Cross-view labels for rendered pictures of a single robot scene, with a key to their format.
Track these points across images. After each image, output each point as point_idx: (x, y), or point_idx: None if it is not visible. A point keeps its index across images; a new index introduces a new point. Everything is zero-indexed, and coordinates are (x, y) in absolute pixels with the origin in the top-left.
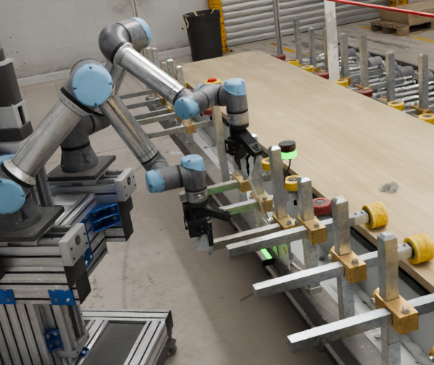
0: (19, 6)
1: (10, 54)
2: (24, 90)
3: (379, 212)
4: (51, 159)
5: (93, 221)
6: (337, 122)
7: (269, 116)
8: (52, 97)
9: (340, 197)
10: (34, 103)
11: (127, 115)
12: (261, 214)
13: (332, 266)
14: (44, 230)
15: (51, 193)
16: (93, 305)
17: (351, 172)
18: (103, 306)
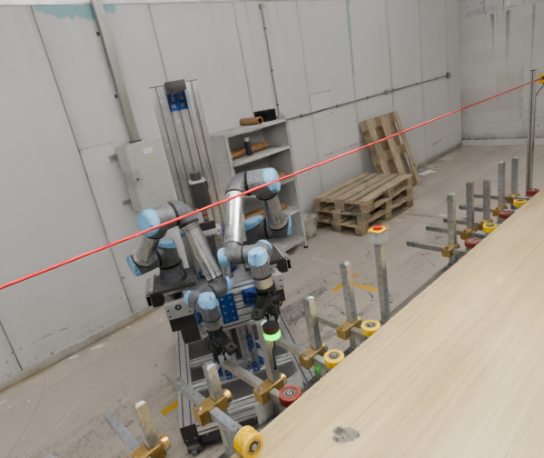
0: None
1: None
2: None
3: (238, 443)
4: (479, 218)
5: (242, 297)
6: (512, 325)
7: (485, 277)
8: None
9: (137, 402)
10: (539, 164)
11: (196, 245)
12: (316, 365)
13: (133, 446)
14: (166, 292)
15: (226, 267)
16: (340, 343)
17: (373, 389)
18: (342, 348)
